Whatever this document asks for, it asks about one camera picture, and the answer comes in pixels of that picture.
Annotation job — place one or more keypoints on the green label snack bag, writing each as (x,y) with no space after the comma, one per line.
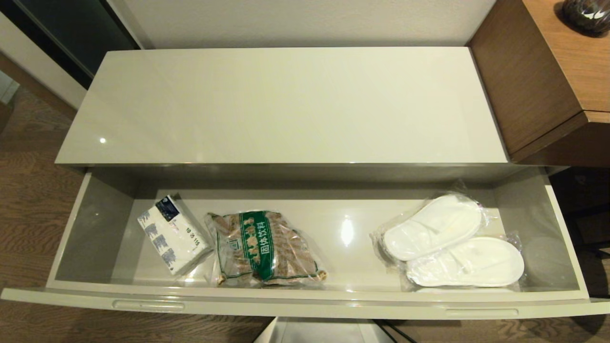
(262,247)

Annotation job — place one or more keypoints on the brown wooden desk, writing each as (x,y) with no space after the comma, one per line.
(524,85)

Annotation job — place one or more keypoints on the pale grey panel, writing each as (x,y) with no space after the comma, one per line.
(7,88)

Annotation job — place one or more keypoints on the white cabinet drawer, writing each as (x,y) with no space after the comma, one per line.
(352,257)

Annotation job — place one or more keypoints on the white blue tissue pack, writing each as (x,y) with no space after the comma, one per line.
(174,236)

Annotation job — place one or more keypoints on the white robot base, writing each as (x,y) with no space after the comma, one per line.
(324,333)

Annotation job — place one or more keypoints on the dark glass door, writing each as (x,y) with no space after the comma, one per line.
(71,33)

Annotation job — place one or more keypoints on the dark glass vase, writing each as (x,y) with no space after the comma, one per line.
(588,14)

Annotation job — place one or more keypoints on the white slipper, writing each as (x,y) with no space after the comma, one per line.
(467,262)
(433,226)

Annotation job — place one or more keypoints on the glossy grey cabinet top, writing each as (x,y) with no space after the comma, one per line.
(286,105)

